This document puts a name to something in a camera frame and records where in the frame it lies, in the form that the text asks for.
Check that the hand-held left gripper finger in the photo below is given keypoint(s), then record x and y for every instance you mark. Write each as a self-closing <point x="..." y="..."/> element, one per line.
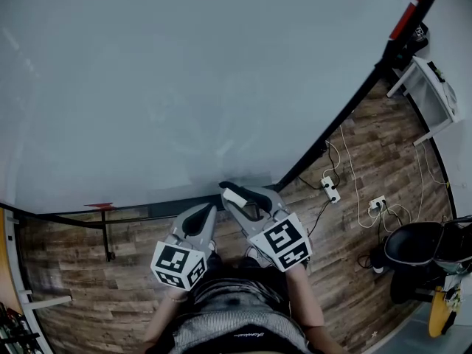
<point x="211" y="231"/>
<point x="177" y="231"/>

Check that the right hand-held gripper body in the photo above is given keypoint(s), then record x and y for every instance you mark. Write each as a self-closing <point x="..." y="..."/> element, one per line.
<point x="280" y="242"/>

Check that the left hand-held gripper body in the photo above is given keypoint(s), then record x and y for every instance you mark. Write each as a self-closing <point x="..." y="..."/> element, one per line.
<point x="171" y="260"/>

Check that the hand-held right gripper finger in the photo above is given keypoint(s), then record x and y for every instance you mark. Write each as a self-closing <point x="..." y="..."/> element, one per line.
<point x="277" y="205"/>
<point x="245" y="225"/>

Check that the white eraser block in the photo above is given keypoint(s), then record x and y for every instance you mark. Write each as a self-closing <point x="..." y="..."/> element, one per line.
<point x="234" y="197"/>

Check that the person's left forearm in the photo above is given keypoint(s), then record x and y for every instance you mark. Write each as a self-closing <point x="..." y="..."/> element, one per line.
<point x="166" y="319"/>

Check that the person's right forearm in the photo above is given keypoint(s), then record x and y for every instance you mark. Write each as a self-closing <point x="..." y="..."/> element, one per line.
<point x="306" y="301"/>

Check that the whiteboard with black stand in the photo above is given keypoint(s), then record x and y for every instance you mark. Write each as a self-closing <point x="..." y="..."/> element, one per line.
<point x="184" y="87"/>

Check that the person's white shoe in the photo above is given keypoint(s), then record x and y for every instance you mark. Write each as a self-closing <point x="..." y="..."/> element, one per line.
<point x="254" y="253"/>

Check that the person's black trouser legs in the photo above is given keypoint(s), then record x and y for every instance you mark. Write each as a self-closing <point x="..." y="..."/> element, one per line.
<point x="236" y="275"/>

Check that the long white power strip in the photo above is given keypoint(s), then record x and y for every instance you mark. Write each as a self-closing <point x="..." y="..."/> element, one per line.
<point x="330" y="189"/>

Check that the red sticker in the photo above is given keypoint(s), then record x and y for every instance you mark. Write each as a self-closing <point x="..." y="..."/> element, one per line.
<point x="99" y="205"/>

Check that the small white power strip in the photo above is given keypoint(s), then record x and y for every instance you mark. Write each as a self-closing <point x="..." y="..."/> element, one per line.
<point x="377" y="203"/>

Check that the person's black shirt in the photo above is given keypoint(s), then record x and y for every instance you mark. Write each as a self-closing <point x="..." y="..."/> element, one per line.
<point x="254" y="341"/>

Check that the black hard-shell backpack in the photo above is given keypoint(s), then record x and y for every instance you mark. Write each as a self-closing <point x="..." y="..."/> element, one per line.
<point x="409" y="242"/>

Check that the yellow round table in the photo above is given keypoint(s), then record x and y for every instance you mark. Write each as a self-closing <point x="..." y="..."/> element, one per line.
<point x="435" y="315"/>

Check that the dark metal rack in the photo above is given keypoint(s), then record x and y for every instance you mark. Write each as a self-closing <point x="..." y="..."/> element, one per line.
<point x="14" y="334"/>

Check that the black pouch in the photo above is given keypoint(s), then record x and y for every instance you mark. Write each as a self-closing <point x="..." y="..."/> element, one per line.
<point x="448" y="323"/>

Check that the black office chair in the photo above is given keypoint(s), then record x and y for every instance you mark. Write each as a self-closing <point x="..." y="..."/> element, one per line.
<point x="405" y="55"/>

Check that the white rounded item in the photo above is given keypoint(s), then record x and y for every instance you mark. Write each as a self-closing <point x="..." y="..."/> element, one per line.
<point x="450" y="98"/>

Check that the black green item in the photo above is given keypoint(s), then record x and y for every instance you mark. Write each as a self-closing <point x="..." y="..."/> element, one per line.
<point x="435" y="71"/>

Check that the red tape strip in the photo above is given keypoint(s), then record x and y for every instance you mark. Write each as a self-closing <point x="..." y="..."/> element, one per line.
<point x="403" y="20"/>

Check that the yellow table with white frame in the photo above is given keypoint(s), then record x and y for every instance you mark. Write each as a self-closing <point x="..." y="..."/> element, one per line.
<point x="4" y="256"/>

